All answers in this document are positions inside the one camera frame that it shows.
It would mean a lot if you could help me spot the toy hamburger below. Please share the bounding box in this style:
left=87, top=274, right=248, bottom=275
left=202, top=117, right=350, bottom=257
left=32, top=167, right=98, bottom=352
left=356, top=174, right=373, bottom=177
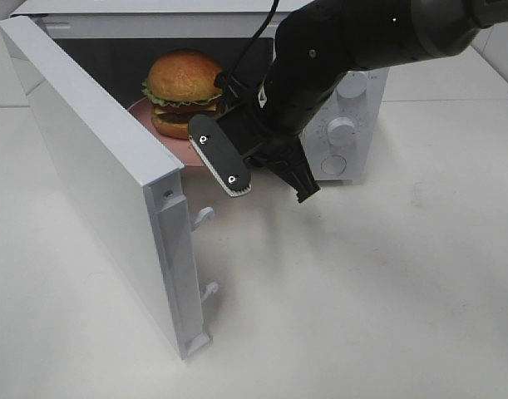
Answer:
left=142, top=49, right=225, bottom=140

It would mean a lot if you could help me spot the white microwave door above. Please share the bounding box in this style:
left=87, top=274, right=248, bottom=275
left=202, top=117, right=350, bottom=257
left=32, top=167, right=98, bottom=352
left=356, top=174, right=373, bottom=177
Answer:
left=0, top=16, right=218, bottom=358

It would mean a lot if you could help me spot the white microwave oven body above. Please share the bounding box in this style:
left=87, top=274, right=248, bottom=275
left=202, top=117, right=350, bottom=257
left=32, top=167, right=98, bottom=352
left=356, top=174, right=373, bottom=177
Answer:
left=10, top=1, right=388, bottom=180

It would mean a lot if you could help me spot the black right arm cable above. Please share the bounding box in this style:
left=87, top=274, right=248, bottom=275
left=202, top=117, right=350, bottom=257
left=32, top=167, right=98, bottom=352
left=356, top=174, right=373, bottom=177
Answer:
left=214, top=0, right=282, bottom=113

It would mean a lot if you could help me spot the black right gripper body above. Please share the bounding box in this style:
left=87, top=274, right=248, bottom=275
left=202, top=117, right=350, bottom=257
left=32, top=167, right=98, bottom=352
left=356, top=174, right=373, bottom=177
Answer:
left=216, top=74, right=320, bottom=162

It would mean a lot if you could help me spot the pink round plate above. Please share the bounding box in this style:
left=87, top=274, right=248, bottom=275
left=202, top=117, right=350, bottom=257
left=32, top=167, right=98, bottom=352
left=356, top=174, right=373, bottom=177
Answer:
left=127, top=97, right=205, bottom=167

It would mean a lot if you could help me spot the lower white timer knob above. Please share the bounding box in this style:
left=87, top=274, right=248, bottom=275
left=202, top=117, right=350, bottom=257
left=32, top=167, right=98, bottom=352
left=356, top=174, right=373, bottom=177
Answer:
left=327, top=117, right=357, bottom=146

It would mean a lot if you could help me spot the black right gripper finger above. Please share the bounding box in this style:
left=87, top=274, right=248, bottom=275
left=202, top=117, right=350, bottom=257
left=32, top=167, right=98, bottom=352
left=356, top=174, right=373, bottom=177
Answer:
left=269, top=137, right=320, bottom=203

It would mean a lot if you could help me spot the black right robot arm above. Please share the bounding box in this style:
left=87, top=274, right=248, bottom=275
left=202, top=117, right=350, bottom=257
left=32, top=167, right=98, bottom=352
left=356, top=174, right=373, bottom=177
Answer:
left=214, top=1, right=508, bottom=201

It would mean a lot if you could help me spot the upper white power knob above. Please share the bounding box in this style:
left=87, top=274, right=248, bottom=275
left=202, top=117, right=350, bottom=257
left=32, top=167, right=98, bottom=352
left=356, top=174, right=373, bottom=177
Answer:
left=337, top=71, right=368, bottom=99

